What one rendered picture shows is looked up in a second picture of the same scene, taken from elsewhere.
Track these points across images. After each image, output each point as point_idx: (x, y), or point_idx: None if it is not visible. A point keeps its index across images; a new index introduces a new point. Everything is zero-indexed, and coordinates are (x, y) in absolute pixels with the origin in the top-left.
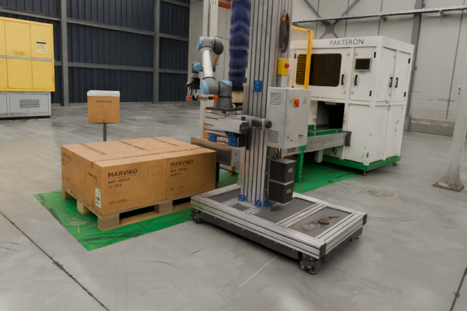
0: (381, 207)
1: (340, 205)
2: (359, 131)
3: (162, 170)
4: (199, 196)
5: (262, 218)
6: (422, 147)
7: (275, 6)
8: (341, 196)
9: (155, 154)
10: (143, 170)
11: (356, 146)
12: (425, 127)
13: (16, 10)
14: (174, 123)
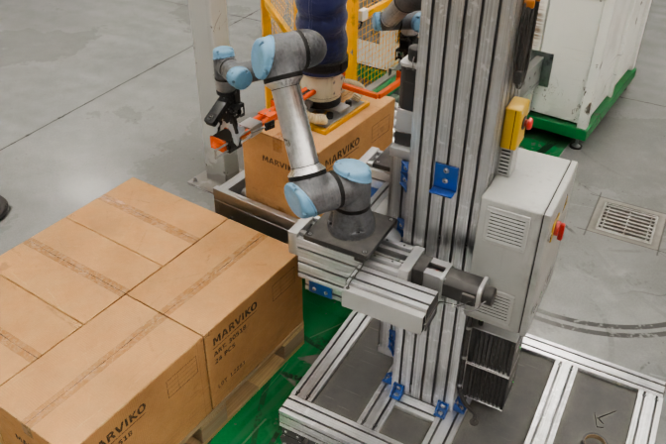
0: (645, 279)
1: (604, 362)
2: (573, 55)
3: (197, 366)
4: (295, 399)
5: None
6: None
7: None
8: (558, 251)
9: (165, 319)
10: (159, 394)
11: (563, 87)
12: None
13: None
14: None
